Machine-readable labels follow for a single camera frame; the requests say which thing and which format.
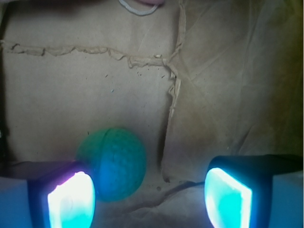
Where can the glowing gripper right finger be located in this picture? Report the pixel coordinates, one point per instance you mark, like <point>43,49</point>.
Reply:
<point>256,191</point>

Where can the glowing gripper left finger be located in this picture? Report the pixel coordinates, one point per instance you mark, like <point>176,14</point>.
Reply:
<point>46,194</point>

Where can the green dimpled ball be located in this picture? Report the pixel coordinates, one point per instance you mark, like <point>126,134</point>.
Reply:
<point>117,162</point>

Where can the brown paper bag liner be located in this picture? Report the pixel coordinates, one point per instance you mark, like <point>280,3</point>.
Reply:
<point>194,80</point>

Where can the pink plush bunny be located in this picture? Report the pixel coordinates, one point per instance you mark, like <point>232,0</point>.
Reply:
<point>154,3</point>

